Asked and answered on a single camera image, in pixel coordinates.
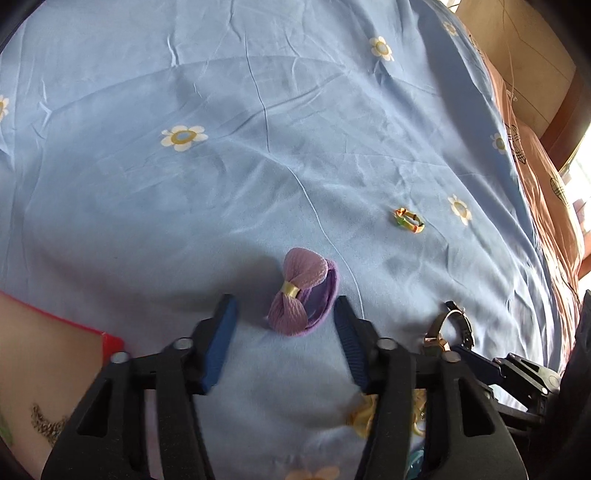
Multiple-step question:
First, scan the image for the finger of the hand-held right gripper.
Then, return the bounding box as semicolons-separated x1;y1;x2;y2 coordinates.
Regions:
450;345;561;409

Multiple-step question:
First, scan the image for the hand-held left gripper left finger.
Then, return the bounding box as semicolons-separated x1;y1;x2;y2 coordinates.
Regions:
41;294;241;480

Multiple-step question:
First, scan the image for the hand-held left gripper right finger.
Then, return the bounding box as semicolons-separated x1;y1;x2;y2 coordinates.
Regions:
333;295;529;480

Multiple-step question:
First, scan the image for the gold wristwatch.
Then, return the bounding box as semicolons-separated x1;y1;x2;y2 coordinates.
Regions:
422;300;476;365

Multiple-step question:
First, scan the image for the yellow claw hair clip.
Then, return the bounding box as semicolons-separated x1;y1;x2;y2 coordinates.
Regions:
346;392;384;439

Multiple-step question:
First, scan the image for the purple bow hair tie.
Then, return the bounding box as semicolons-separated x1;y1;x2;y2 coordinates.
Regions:
267;247;341;337

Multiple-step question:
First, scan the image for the red shallow box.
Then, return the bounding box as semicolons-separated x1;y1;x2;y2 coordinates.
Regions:
0;291;125;462

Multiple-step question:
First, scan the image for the blue floral bedsheet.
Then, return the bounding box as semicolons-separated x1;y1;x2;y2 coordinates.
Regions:
0;0;578;480

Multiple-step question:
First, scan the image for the orange patterned quilt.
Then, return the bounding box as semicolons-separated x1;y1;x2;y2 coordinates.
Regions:
455;14;591;324

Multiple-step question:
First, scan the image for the wooden headboard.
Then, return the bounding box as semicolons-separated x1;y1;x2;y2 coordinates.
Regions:
455;0;589;171

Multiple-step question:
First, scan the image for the small colorful ring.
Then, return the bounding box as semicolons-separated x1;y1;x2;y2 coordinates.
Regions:
394;208;426;234

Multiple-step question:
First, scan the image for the silver chain necklace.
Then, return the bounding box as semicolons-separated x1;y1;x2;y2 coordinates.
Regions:
30;404;70;446

